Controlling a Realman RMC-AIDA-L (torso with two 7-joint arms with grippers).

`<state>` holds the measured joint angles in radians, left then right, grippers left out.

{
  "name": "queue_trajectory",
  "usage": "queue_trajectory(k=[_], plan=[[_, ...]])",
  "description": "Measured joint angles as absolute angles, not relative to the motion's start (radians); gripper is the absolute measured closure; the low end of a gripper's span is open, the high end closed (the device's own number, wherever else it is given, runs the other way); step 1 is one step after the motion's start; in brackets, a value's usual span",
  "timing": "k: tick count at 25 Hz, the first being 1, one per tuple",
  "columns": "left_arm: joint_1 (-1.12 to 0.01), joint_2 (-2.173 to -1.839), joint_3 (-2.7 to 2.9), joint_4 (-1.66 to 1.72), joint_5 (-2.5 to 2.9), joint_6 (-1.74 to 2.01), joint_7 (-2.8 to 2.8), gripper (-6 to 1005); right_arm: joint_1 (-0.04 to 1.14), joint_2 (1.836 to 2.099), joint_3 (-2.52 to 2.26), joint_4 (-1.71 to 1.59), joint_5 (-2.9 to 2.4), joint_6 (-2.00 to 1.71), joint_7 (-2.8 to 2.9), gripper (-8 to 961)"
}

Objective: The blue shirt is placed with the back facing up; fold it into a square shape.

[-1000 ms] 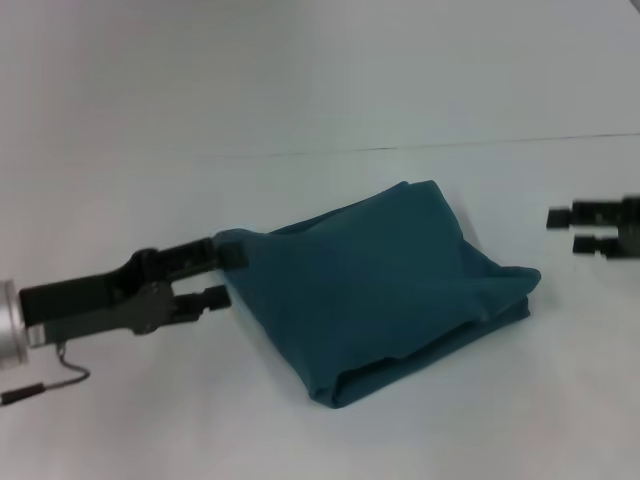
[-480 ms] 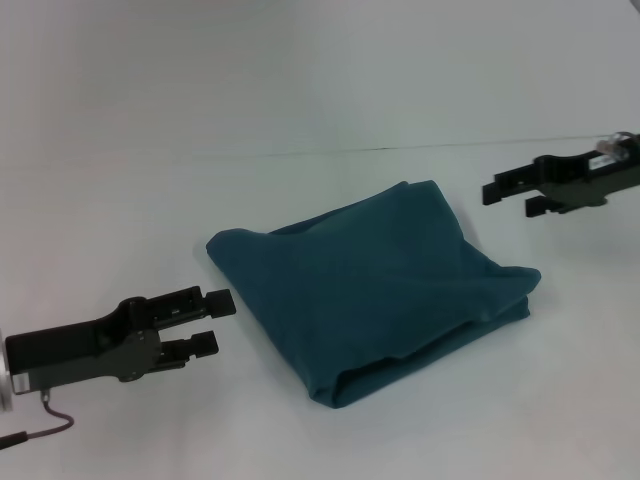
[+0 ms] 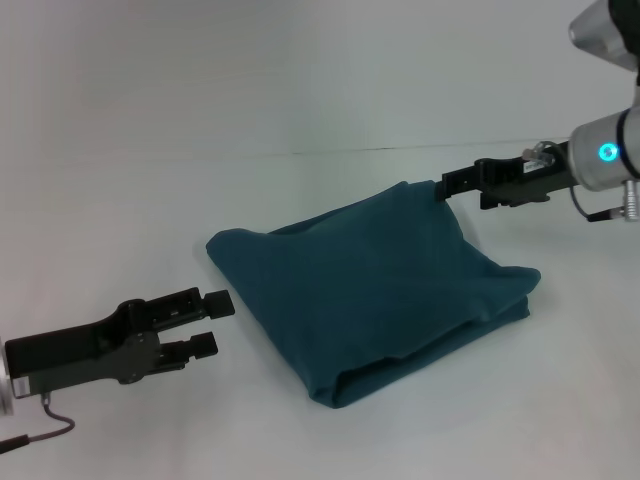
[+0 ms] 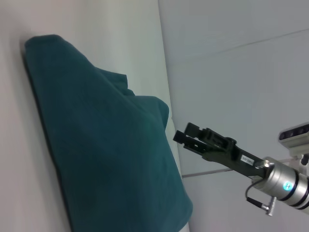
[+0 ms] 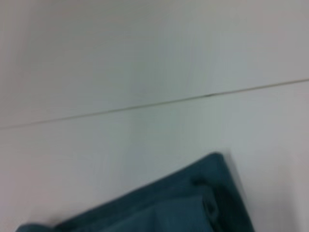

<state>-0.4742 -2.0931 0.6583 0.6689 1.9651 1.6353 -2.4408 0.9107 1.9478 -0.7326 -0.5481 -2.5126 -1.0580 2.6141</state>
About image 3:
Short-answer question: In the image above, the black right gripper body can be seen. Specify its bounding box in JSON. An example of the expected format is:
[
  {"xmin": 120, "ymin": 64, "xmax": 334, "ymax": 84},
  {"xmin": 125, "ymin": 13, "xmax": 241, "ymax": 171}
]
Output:
[{"xmin": 472, "ymin": 141, "xmax": 576, "ymax": 211}]

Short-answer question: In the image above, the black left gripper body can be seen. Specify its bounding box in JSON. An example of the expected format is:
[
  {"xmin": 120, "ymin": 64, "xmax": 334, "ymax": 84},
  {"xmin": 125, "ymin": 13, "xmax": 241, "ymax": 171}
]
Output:
[{"xmin": 3, "ymin": 287, "xmax": 199, "ymax": 400}]

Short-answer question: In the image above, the teal blue shirt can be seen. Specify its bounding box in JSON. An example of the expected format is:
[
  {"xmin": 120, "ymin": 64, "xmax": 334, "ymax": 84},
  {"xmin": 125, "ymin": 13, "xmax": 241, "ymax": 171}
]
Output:
[{"xmin": 205, "ymin": 179, "xmax": 542, "ymax": 412}]

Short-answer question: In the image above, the right gripper cable with plug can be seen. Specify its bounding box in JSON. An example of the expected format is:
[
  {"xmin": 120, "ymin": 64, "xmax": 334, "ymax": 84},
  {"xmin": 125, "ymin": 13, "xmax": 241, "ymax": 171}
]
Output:
[{"xmin": 521, "ymin": 142, "xmax": 640, "ymax": 224}]

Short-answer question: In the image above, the dark red left gripper cable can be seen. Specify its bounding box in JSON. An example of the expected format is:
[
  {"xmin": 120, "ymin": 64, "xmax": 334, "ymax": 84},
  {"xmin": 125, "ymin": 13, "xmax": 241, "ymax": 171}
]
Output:
[{"xmin": 0, "ymin": 392, "xmax": 77, "ymax": 446}]

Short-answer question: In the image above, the right wrist camera housing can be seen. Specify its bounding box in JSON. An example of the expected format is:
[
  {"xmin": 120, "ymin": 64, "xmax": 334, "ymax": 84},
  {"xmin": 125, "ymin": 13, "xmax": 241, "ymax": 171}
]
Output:
[{"xmin": 568, "ymin": 0, "xmax": 640, "ymax": 74}]

